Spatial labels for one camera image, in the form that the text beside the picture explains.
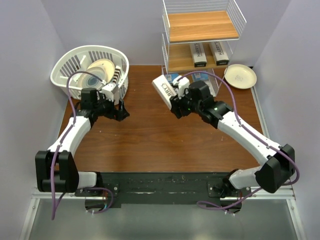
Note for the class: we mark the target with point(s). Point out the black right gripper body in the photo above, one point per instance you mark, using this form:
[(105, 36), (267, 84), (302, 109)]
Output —
[(186, 104)]

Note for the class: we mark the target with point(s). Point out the white plastic dish basket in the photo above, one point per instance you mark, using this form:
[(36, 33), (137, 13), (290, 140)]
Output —
[(70, 66)]

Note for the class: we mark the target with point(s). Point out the white Harry's box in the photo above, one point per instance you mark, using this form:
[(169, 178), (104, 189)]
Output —
[(219, 53), (198, 54), (164, 89)]

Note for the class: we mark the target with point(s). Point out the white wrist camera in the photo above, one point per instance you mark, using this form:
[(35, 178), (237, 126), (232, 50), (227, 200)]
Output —
[(180, 84), (111, 91)]

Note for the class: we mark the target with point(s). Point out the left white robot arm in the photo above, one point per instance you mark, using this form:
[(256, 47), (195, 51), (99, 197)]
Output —
[(56, 169)]

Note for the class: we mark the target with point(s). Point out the blue razor blister pack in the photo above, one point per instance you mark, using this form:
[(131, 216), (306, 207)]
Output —
[(210, 81), (170, 77)]

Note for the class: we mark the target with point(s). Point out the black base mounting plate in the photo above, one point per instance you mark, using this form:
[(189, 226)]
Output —
[(160, 188)]

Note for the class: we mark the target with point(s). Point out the aluminium frame rail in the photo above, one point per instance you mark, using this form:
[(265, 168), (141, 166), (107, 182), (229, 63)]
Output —
[(262, 217)]

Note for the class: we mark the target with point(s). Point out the beige blue patterned plate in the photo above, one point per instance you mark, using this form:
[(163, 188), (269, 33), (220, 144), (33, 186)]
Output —
[(94, 78)]

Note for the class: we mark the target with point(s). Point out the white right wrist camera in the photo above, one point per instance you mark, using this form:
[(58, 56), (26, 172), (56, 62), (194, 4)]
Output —
[(180, 84)]

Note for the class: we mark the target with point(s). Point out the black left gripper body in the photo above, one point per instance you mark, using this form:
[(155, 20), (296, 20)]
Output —
[(105, 107)]

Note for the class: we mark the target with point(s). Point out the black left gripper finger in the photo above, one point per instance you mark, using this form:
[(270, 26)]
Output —
[(121, 106), (122, 115)]

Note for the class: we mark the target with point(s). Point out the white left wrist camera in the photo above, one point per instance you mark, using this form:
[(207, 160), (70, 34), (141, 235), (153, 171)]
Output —
[(111, 91)]

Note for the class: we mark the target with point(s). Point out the white wire wooden shelf rack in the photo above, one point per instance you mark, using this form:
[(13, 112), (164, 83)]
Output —
[(200, 36)]

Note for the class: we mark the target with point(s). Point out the plain beige plate in basket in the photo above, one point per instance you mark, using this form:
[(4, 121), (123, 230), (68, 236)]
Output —
[(107, 65)]

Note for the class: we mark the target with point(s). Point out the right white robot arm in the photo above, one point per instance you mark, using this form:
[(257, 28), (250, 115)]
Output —
[(276, 163)]

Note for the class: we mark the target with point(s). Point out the cream round plate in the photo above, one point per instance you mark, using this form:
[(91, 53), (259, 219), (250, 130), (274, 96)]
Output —
[(240, 76)]

